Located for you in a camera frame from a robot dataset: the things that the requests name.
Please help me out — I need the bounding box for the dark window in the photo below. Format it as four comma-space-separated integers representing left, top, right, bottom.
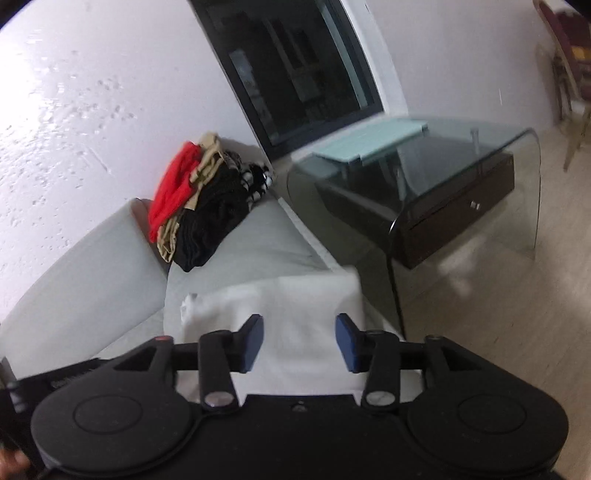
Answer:
191, 0, 384, 161

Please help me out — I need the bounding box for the black folded garment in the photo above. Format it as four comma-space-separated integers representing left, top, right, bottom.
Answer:
173, 165, 252, 273

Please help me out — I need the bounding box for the glass side table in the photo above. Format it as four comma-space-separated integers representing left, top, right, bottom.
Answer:
286, 118, 541, 329

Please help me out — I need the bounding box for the person hand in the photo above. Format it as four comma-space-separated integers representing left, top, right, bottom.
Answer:
0, 449, 30, 480

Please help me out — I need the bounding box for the wooden chair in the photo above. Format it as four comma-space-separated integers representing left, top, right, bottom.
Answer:
533, 0, 590, 172

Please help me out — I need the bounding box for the tan folded garment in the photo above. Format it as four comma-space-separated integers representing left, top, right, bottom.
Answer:
154, 132, 223, 263

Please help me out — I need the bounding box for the black white striped garment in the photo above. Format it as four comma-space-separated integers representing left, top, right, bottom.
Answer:
224, 150, 276, 210

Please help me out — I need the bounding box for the red folded garment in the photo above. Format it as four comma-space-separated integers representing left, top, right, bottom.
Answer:
148, 142, 202, 243

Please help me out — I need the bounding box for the grey sofa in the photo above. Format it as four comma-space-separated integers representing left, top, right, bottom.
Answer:
0, 195, 408, 379

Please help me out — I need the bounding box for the white t-shirt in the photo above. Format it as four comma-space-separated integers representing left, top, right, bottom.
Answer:
177, 264, 426, 405

